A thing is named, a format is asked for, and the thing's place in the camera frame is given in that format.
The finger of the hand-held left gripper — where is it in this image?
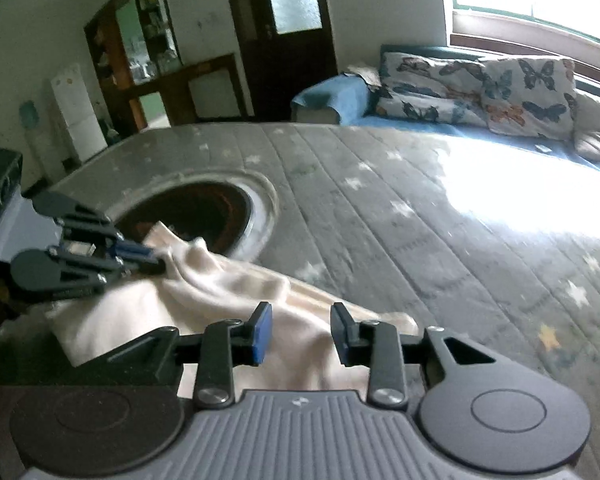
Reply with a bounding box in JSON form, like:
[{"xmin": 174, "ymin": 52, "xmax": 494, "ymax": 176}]
[
  {"xmin": 49, "ymin": 251, "xmax": 166, "ymax": 286},
  {"xmin": 59, "ymin": 219, "xmax": 150, "ymax": 260}
]

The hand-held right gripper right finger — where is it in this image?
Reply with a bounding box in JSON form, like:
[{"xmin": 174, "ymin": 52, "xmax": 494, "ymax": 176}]
[{"xmin": 330, "ymin": 302, "xmax": 496, "ymax": 409}]

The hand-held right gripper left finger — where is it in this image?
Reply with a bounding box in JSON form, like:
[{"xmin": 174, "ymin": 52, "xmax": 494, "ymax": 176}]
[{"xmin": 107, "ymin": 301, "xmax": 273, "ymax": 409}]

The cream garment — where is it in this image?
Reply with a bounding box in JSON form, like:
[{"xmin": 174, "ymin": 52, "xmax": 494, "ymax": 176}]
[{"xmin": 45, "ymin": 220, "xmax": 421, "ymax": 395}]

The beige cloth on sofa arm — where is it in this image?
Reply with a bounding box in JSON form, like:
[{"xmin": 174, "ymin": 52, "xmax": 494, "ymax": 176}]
[{"xmin": 341, "ymin": 61, "xmax": 384, "ymax": 87}]

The round black cooktop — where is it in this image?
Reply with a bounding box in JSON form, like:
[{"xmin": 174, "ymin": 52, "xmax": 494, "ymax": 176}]
[{"xmin": 111, "ymin": 181, "xmax": 257, "ymax": 262}]

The grey quilted star table cover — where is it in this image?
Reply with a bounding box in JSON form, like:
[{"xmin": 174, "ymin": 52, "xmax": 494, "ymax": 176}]
[{"xmin": 44, "ymin": 121, "xmax": 600, "ymax": 413}]

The white refrigerator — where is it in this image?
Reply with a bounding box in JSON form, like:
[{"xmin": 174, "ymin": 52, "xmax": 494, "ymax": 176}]
[{"xmin": 50, "ymin": 62, "xmax": 109, "ymax": 162}]

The low wooden partition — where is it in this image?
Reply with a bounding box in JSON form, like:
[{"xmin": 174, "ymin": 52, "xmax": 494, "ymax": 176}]
[{"xmin": 129, "ymin": 52, "xmax": 257, "ymax": 129}]

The dark wooden display cabinet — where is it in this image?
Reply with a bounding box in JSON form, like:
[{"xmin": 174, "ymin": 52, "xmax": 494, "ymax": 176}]
[{"xmin": 83, "ymin": 0, "xmax": 187, "ymax": 132}]

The blue sofa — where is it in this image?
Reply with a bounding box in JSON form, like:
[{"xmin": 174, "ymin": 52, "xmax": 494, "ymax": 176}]
[{"xmin": 290, "ymin": 42, "xmax": 600, "ymax": 182}]

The dark wooden door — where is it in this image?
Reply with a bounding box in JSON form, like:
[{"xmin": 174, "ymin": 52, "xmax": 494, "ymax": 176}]
[{"xmin": 234, "ymin": 0, "xmax": 342, "ymax": 122}]

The beige cushion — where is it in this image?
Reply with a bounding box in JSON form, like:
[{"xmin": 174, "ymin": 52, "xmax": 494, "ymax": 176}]
[{"xmin": 571, "ymin": 91, "xmax": 600, "ymax": 172}]

